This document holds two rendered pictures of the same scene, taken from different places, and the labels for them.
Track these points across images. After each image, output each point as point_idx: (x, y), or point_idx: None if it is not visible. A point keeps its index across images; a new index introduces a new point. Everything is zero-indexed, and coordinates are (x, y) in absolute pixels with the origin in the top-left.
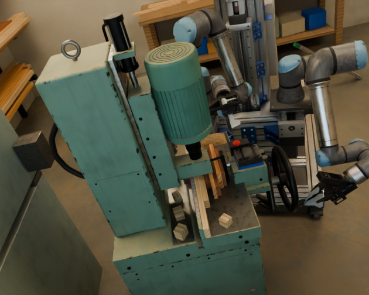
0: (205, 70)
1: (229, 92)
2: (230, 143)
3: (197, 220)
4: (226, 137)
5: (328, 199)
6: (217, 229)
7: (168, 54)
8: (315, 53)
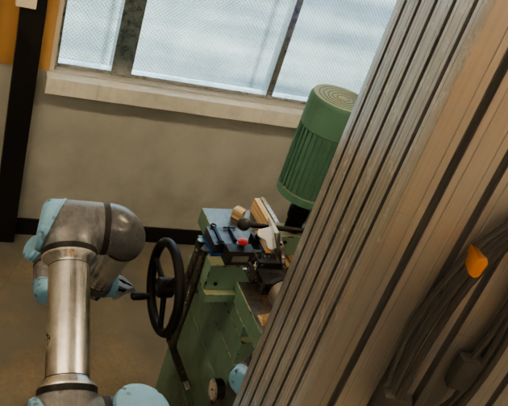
0: None
1: (272, 280)
2: (251, 249)
3: (267, 204)
4: (260, 326)
5: None
6: (246, 213)
7: (342, 96)
8: (131, 218)
